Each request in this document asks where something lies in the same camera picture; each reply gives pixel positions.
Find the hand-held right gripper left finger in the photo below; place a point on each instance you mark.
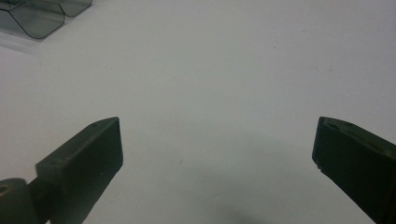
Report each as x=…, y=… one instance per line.
x=81, y=169

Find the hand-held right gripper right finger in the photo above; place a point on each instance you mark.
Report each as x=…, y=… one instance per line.
x=358, y=165

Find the clear smoky plastic tray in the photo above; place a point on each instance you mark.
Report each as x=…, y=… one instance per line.
x=34, y=17

